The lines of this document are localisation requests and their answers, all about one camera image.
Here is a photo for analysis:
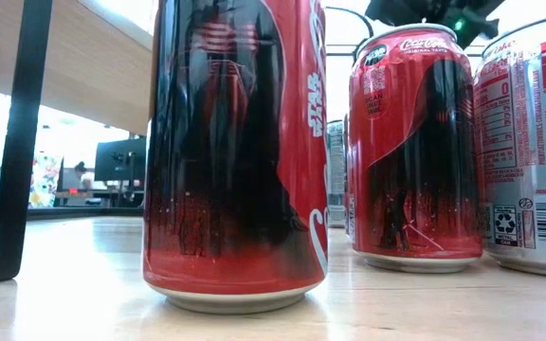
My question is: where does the black computer monitor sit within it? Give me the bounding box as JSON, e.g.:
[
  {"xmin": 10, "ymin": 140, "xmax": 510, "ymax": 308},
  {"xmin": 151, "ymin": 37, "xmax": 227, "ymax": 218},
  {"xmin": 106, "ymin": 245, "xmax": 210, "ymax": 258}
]
[{"xmin": 94, "ymin": 136, "xmax": 147, "ymax": 184}]

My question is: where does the colourful printed banner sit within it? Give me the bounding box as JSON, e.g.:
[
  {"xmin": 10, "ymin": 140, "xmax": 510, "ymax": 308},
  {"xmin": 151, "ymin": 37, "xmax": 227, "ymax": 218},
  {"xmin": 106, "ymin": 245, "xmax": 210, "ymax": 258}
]
[{"xmin": 28, "ymin": 153, "xmax": 64, "ymax": 209}]

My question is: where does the white Celsius can black lid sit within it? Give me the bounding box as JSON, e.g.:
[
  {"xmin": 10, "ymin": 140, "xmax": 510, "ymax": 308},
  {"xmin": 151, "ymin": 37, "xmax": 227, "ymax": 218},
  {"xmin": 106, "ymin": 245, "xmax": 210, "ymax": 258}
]
[{"xmin": 325, "ymin": 119, "xmax": 349, "ymax": 229}]

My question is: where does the red black Coca-Cola can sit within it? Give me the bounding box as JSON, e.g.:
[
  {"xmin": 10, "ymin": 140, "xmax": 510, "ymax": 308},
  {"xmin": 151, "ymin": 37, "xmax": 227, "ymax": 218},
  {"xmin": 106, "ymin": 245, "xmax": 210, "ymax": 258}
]
[
  {"xmin": 346, "ymin": 22, "xmax": 485, "ymax": 275},
  {"xmin": 142, "ymin": 0, "xmax": 330, "ymax": 315}
]

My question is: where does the silver Diet Coke can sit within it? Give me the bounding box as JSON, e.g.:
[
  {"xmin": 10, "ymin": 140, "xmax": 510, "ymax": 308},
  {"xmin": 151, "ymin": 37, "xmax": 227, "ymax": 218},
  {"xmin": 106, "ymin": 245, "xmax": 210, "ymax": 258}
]
[{"xmin": 472, "ymin": 11, "xmax": 546, "ymax": 280}]

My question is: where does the wooden tray with black ends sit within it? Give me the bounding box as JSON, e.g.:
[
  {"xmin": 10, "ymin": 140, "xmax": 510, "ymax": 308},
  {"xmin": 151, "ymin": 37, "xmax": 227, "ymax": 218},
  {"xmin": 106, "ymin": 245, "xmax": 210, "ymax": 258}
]
[{"xmin": 0, "ymin": 0, "xmax": 156, "ymax": 285}]

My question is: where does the person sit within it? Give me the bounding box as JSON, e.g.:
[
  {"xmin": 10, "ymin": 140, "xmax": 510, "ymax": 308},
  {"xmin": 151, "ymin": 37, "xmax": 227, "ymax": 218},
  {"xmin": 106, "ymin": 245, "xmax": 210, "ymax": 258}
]
[{"xmin": 62, "ymin": 160, "xmax": 95, "ymax": 190}]

